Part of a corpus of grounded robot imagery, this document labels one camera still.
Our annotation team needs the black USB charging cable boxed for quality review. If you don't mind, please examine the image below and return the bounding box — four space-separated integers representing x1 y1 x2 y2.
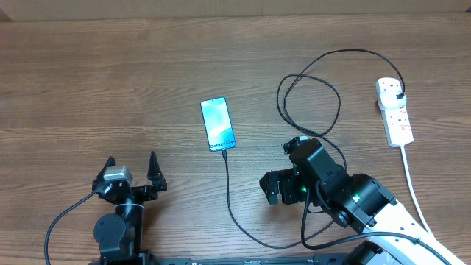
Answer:
221 49 407 250

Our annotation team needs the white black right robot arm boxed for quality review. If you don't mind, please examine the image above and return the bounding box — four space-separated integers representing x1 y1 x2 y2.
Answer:
259 136 462 264

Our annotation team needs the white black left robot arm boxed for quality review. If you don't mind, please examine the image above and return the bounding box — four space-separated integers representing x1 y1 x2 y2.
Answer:
92 152 167 265

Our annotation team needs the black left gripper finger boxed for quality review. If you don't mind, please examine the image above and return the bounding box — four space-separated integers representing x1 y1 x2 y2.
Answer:
95 156 116 183
146 151 167 191

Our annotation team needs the white power strip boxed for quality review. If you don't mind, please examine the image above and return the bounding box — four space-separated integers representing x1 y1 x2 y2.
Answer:
375 77 414 147

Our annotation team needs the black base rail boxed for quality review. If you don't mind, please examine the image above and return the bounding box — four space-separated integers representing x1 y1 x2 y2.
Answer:
111 253 348 265

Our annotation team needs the Samsung Galaxy smartphone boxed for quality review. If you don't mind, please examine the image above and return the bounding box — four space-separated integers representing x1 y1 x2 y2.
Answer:
200 97 236 152

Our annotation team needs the white charger plug adapter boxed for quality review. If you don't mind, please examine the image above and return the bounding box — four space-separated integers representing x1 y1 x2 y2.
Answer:
378 91 407 110

